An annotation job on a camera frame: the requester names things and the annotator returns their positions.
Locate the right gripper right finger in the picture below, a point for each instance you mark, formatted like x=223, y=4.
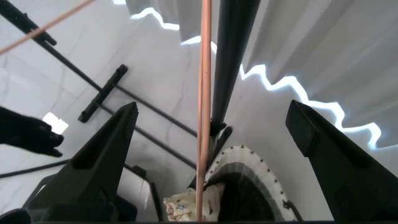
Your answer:
x=357, y=186

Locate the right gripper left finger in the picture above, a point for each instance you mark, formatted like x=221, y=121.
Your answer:
x=77, y=189

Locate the black garment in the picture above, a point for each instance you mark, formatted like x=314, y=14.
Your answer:
x=25, y=133

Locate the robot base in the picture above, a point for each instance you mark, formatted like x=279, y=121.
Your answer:
x=133, y=193

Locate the white laundry basket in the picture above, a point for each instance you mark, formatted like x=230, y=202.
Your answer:
x=248, y=158

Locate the black clothes rack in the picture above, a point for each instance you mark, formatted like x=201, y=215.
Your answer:
x=233, y=62

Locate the cream printed garment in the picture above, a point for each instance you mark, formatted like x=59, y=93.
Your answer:
x=183, y=205

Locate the white curtain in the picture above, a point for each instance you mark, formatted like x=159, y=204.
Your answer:
x=326, y=46

